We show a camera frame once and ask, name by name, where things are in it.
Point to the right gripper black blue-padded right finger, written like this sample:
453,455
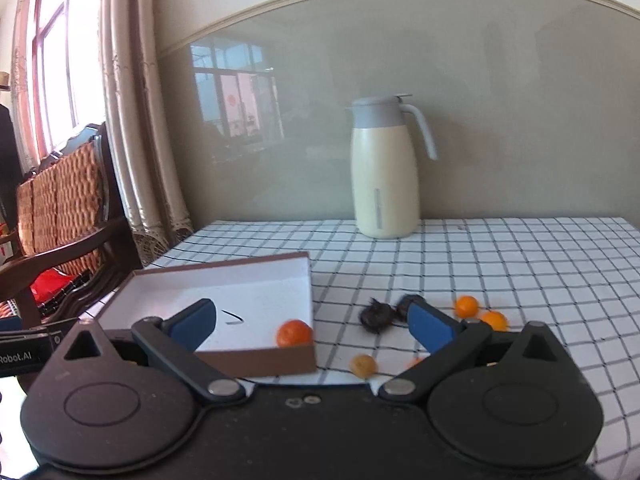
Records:
451,346

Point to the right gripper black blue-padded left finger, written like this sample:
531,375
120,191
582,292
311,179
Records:
170,347

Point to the reddish wrinkled fruit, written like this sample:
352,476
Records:
414,362

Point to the orange kumquat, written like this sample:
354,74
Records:
496,320
466,307

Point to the yellow kumquat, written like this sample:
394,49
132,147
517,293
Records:
363,366

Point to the dark strawberry right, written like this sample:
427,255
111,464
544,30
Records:
404,304

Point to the dark strawberry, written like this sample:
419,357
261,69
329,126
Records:
377,316
404,304

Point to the dark strawberry left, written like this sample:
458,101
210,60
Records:
377,316

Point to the brown white cardboard box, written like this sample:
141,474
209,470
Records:
253,298

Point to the orange fruit in box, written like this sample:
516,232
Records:
294,333

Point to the red cushion item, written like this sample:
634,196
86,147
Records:
48,284

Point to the white black checked tablecloth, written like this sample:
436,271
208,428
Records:
580,276

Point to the wooden wicker-back bench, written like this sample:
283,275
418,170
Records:
70,218

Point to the cream thermos jug grey lid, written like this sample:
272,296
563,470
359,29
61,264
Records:
385,175

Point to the beige curtain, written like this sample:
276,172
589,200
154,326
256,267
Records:
145,168

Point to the dark coat on rack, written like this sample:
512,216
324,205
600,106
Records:
11,175

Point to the red-framed window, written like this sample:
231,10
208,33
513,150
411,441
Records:
56,74

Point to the straw hat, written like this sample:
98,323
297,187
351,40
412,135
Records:
4,81

